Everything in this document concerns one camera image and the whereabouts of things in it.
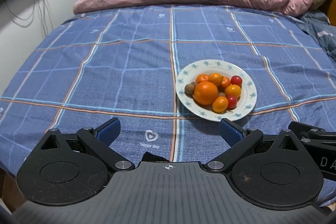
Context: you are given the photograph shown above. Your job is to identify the mandarin small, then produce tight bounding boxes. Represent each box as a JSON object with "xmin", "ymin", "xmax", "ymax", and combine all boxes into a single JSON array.
[{"xmin": 224, "ymin": 84, "xmax": 242, "ymax": 98}]

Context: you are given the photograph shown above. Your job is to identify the white floral plate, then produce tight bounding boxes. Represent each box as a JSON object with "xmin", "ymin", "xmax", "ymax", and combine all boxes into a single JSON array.
[{"xmin": 175, "ymin": 60, "xmax": 257, "ymax": 122}]

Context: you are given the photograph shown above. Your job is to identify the mandarin front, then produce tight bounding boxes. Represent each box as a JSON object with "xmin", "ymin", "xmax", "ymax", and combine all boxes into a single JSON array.
[{"xmin": 212, "ymin": 96, "xmax": 228, "ymax": 113}]

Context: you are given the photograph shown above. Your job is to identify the grey blue blanket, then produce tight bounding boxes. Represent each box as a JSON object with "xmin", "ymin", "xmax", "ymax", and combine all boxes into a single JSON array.
[{"xmin": 297, "ymin": 11, "xmax": 336, "ymax": 60}]

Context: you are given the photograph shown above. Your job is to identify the red cherry tomato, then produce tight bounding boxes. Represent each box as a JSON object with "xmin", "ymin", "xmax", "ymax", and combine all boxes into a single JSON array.
[
  {"xmin": 231, "ymin": 76, "xmax": 243, "ymax": 87},
  {"xmin": 227, "ymin": 95, "xmax": 238, "ymax": 110}
]

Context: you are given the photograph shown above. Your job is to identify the large orange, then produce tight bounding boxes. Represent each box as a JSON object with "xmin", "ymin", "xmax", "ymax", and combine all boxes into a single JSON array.
[{"xmin": 193, "ymin": 82, "xmax": 218, "ymax": 106}]

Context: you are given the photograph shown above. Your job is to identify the blue plaid bed sheet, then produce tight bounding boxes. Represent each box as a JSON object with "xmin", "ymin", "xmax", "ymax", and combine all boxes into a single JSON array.
[{"xmin": 1, "ymin": 5, "xmax": 335, "ymax": 174}]

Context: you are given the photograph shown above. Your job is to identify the hanging television cables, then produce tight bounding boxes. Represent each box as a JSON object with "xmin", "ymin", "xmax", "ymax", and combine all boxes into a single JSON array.
[{"xmin": 3, "ymin": 0, "xmax": 55, "ymax": 37}]

